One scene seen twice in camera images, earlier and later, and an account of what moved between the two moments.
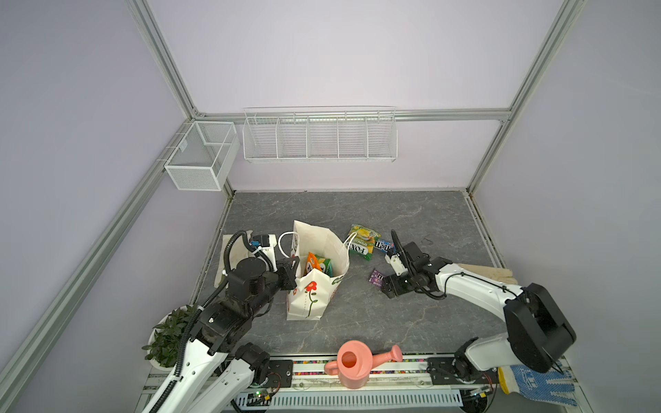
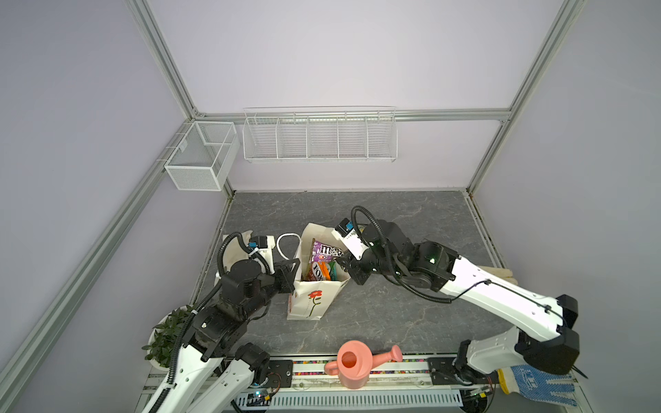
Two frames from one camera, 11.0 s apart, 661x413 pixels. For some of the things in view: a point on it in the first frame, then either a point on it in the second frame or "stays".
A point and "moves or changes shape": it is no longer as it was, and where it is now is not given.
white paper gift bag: [324, 260] moves or changes shape
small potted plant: [165, 341] stays
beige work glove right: [491, 273] stays
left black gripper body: [281, 280] stays
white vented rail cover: [316, 401] stays
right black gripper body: [400, 284] → [370, 266]
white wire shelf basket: [351, 133] stays
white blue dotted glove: [519, 379] stays
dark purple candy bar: [377, 278] → [321, 252]
